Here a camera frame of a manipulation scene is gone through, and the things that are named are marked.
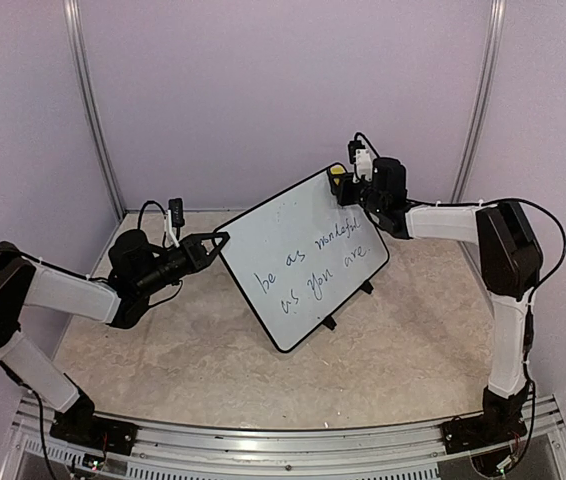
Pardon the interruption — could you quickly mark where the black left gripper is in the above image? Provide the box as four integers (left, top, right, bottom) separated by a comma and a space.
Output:
135, 231, 230, 298

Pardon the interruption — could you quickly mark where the yellow whiteboard eraser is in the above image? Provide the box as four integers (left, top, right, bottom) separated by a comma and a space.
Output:
328, 164, 347, 176

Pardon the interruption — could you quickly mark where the black framed whiteboard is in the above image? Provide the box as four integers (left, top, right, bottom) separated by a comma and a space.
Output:
216, 170, 390, 353

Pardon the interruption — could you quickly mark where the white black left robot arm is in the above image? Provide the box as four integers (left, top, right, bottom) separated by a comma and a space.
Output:
0, 229, 229, 445

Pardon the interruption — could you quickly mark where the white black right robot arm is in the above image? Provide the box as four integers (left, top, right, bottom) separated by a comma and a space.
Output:
327, 158, 543, 444

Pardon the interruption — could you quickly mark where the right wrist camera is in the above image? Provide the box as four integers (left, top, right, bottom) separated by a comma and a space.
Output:
348, 139, 373, 183

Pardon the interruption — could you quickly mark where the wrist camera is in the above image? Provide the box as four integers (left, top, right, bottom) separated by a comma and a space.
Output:
164, 197, 185, 248
348, 139, 373, 183

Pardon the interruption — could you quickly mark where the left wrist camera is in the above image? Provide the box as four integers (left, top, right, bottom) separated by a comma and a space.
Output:
164, 197, 185, 248

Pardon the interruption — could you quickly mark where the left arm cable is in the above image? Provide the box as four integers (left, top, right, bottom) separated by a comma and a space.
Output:
136, 200, 170, 236

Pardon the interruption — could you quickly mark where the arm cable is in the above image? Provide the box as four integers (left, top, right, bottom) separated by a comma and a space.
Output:
502, 197, 566, 296
136, 200, 170, 236

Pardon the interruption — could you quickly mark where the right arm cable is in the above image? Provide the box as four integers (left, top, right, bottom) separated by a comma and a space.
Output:
502, 197, 566, 296

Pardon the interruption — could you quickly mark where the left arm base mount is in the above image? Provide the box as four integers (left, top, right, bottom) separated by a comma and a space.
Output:
50, 412, 139, 456

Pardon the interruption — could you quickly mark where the right aluminium frame post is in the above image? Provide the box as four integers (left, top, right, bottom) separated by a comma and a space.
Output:
451, 0, 507, 203

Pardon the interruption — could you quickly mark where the aluminium frame post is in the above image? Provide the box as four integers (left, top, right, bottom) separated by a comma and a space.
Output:
451, 0, 507, 203
62, 0, 127, 222

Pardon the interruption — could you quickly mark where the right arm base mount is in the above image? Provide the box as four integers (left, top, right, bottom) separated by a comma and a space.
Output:
440, 414, 527, 454

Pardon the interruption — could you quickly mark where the left aluminium frame post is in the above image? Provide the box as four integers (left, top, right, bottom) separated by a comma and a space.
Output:
62, 0, 127, 222

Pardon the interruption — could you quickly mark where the front aluminium rail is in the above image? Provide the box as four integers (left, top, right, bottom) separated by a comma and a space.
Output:
0, 396, 566, 479

